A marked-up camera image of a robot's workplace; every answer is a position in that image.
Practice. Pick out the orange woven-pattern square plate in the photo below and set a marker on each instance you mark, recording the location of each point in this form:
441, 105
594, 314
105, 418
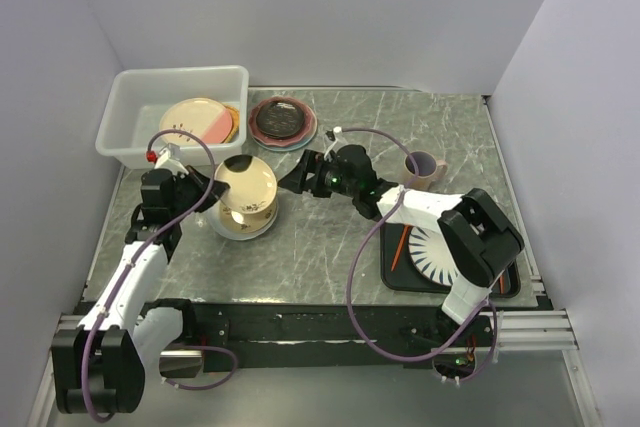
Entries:
235, 116

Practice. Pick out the black round patterned plate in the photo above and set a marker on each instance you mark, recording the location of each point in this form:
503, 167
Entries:
280, 119

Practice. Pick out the cream and pink round plate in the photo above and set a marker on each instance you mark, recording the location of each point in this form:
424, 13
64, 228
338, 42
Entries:
207, 119

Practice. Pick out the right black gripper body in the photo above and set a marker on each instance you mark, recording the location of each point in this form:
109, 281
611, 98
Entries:
329, 179

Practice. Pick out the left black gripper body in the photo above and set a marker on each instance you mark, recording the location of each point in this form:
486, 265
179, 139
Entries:
188, 190

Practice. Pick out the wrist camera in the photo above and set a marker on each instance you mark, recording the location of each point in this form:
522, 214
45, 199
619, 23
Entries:
168, 158
336, 138

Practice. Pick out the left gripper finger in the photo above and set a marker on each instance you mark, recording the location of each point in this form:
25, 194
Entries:
197, 178
218, 189

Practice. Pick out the pink scalloped plate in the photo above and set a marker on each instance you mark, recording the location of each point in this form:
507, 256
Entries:
251, 121

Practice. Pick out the translucent white plastic bin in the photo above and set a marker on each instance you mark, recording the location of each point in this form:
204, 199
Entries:
140, 97

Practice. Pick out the cream bowl with dark blotch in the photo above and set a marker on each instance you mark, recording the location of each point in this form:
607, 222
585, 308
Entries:
252, 183

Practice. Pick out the cream plate with small motifs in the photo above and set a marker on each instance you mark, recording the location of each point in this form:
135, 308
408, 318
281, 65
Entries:
246, 223

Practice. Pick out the white plate with blue stripes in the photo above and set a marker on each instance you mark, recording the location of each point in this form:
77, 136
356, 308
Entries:
431, 257

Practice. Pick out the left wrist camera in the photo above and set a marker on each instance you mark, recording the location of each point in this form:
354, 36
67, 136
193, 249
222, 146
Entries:
168, 158

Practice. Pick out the white plate under bowl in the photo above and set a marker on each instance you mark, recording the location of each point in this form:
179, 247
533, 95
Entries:
212, 215

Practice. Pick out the aluminium rail frame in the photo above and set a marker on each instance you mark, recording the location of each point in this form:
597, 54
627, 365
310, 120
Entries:
456, 125

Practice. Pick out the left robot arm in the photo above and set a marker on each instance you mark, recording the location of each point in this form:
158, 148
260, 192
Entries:
100, 366

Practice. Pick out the black rectangular serving tray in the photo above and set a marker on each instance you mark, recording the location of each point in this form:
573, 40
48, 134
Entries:
405, 277

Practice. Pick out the beige mug with purple interior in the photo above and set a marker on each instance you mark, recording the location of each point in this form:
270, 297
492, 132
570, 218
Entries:
423, 170

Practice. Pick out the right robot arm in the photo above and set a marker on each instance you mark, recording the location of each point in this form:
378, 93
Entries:
479, 239

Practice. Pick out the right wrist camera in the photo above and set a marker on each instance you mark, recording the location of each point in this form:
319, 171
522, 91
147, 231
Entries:
336, 138

